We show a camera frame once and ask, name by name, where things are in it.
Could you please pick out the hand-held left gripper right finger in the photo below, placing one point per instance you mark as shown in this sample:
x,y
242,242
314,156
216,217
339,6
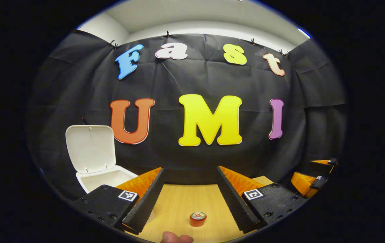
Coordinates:
x,y
236,206

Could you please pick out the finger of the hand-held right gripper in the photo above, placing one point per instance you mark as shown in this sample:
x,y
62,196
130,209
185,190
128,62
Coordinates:
x,y
302,184
324,165

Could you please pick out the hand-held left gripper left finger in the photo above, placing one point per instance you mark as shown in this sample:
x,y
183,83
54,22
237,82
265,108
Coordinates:
x,y
147,206

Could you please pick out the ceiling light panel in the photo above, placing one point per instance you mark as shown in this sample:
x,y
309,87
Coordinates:
x,y
304,33

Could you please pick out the black backdrop cloth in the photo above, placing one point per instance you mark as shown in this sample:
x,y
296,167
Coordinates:
x,y
179,81

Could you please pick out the white desktop garbage bin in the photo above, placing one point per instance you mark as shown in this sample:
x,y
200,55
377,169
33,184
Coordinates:
x,y
91,148

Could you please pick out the red pop can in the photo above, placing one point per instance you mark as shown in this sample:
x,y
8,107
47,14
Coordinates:
x,y
198,219

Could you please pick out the wooden desktop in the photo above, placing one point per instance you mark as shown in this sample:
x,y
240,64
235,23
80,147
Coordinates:
x,y
179,202

